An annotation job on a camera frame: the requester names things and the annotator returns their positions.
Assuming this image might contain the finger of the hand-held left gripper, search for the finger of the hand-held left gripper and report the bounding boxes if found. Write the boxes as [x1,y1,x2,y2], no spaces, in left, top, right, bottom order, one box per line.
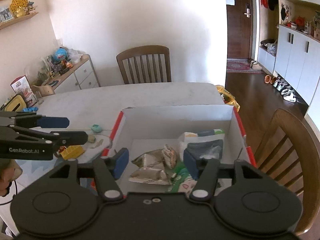
[0,110,70,129]
[10,125,88,151]

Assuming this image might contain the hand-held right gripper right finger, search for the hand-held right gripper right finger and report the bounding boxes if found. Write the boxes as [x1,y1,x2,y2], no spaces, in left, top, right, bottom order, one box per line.
[183,149,269,202]

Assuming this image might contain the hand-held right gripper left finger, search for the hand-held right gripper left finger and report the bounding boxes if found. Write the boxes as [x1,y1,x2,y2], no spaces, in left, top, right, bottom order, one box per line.
[47,147,130,202]

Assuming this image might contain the yellow toy block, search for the yellow toy block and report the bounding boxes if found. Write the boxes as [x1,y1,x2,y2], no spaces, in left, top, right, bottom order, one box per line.
[61,146,85,160]

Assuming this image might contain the dark grey plastic packet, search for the dark grey plastic packet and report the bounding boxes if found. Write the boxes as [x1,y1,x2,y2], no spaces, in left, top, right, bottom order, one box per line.
[186,140,224,160]

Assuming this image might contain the green printed plastic packet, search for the green printed plastic packet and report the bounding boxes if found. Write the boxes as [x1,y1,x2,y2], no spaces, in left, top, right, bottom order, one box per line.
[165,165,200,193]

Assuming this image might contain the printed snack packet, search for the printed snack packet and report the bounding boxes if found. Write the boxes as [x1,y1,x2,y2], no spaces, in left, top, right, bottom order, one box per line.
[162,144,178,168]

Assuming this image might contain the silver foil packet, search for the silver foil packet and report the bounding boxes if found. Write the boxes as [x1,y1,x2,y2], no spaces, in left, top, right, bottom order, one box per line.
[128,149,175,186]

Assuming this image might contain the white green packet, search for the white green packet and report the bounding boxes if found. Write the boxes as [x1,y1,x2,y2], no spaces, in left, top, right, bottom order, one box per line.
[178,129,225,153]

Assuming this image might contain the red cardboard box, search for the red cardboard box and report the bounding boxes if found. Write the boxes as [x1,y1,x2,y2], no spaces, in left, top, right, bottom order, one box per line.
[91,105,257,193]

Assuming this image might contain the person's left hand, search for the person's left hand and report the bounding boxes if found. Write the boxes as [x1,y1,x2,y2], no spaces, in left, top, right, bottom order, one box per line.
[0,159,23,197]

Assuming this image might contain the yellow teal tissue box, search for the yellow teal tissue box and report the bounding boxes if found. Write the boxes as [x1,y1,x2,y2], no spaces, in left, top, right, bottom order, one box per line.
[4,94,27,112]

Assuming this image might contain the printed carton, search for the printed carton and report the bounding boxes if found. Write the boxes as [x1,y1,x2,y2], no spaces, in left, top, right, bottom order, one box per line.
[10,75,37,108]

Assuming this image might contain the white wooden sideboard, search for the white wooden sideboard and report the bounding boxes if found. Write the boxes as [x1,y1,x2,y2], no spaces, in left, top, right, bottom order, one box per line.
[31,54,100,95]

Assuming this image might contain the blue globe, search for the blue globe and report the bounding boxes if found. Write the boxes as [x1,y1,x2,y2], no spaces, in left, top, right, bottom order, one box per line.
[54,48,68,62]

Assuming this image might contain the white plastic bag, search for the white plastic bag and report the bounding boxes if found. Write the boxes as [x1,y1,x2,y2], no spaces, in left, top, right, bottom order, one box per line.
[67,49,83,64]

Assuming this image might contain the yellow plastic bag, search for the yellow plastic bag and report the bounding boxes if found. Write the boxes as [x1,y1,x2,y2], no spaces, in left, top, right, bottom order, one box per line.
[216,85,240,112]

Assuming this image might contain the patterned door rug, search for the patterned door rug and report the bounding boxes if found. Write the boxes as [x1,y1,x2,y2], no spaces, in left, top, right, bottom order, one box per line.
[226,59,263,74]

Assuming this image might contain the wooden slat-back chair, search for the wooden slat-back chair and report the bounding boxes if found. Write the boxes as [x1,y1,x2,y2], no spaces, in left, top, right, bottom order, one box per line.
[116,45,172,85]
[254,109,320,235]

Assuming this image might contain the photo card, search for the photo card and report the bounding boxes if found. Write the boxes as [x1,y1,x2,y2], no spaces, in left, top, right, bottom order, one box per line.
[0,6,13,23]

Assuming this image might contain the beige slippers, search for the beige slippers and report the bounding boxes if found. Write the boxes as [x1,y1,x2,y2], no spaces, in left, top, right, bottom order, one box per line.
[247,59,262,70]

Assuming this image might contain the row of sneakers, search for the row of sneakers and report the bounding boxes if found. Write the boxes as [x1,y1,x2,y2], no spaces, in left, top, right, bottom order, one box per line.
[274,79,297,103]

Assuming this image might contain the golden tree ornament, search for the golden tree ornament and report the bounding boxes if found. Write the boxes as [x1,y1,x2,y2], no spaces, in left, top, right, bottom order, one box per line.
[10,0,28,18]

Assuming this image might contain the brown wooden door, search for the brown wooden door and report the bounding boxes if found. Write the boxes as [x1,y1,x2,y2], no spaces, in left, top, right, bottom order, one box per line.
[223,0,255,59]

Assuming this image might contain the white refrigerator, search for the white refrigerator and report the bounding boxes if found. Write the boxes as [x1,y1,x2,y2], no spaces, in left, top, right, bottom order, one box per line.
[304,79,320,120]

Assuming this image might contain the bags in cabinet niche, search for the bags in cabinet niche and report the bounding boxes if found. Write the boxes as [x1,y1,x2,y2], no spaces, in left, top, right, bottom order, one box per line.
[260,39,278,54]

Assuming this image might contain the white hall cabinet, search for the white hall cabinet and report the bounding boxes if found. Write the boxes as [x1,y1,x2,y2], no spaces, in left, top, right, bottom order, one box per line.
[256,0,320,117]

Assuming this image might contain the hanging doll ornament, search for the hanging doll ornament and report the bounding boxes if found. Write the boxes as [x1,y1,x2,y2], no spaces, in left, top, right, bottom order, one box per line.
[280,4,290,22]

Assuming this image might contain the black cable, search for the black cable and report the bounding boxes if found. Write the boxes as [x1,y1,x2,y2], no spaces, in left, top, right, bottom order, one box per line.
[0,180,18,205]

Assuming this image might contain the wooden wall shelf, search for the wooden wall shelf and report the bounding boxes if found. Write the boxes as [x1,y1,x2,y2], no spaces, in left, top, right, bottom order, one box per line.
[0,12,39,30]

